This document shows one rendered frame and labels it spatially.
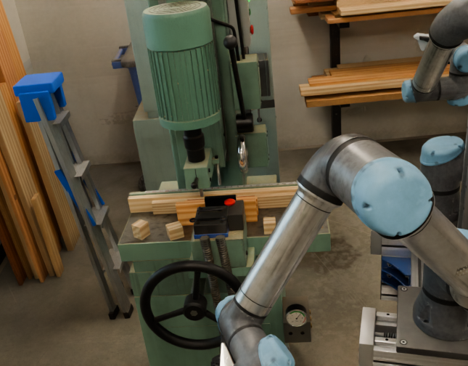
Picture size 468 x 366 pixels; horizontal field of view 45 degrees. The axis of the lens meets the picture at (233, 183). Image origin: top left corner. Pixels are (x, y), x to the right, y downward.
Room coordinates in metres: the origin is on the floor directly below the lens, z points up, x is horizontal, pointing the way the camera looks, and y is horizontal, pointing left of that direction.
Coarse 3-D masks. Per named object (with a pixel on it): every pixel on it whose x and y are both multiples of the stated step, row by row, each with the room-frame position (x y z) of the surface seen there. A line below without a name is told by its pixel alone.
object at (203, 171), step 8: (208, 152) 1.55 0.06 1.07; (208, 160) 1.50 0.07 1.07; (184, 168) 1.46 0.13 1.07; (192, 168) 1.46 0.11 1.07; (200, 168) 1.46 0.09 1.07; (208, 168) 1.47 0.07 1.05; (184, 176) 1.46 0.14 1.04; (192, 176) 1.46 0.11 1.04; (200, 176) 1.46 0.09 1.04; (208, 176) 1.46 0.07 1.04; (200, 184) 1.46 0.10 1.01; (208, 184) 1.46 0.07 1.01
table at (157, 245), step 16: (272, 208) 1.47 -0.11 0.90; (128, 224) 1.47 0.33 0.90; (160, 224) 1.45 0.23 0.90; (256, 224) 1.39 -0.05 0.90; (128, 240) 1.38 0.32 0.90; (144, 240) 1.37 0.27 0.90; (160, 240) 1.36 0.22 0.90; (176, 240) 1.36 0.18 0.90; (256, 240) 1.33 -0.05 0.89; (320, 240) 1.31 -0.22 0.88; (128, 256) 1.37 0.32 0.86; (144, 256) 1.36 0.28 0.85; (160, 256) 1.36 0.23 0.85; (176, 256) 1.35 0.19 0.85; (192, 256) 1.31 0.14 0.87; (192, 272) 1.25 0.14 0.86; (240, 272) 1.24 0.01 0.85
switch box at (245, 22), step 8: (232, 0) 1.76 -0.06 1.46; (240, 0) 1.76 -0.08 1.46; (232, 8) 1.76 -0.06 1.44; (240, 8) 1.76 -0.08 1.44; (232, 16) 1.76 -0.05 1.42; (240, 16) 1.76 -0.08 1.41; (248, 16) 1.77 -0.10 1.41; (232, 24) 1.76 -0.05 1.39; (248, 24) 1.76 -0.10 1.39; (232, 32) 1.76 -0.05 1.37; (248, 32) 1.76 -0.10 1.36; (248, 40) 1.76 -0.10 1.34
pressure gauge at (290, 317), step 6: (288, 306) 1.28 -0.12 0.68; (294, 306) 1.27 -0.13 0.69; (300, 306) 1.27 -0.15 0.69; (288, 312) 1.26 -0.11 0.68; (294, 312) 1.26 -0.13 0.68; (300, 312) 1.25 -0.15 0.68; (306, 312) 1.27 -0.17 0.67; (288, 318) 1.26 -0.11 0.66; (294, 318) 1.26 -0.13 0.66; (300, 318) 1.25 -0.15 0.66; (306, 318) 1.25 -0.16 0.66; (294, 324) 1.26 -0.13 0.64; (300, 324) 1.25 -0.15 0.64
